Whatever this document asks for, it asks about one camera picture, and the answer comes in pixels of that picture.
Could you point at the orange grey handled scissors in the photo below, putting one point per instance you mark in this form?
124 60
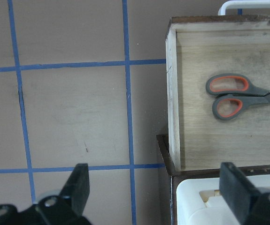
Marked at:
235 93

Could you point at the wooden drawer with white handle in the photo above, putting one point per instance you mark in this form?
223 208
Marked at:
198 48

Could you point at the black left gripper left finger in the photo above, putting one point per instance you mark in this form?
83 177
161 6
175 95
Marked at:
67 207

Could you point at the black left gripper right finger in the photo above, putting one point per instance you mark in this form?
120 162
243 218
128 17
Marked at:
249 204

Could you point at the white plastic tray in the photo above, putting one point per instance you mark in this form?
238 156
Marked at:
199 201

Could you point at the dark brown drawer cabinet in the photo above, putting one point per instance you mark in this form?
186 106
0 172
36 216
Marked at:
170 179

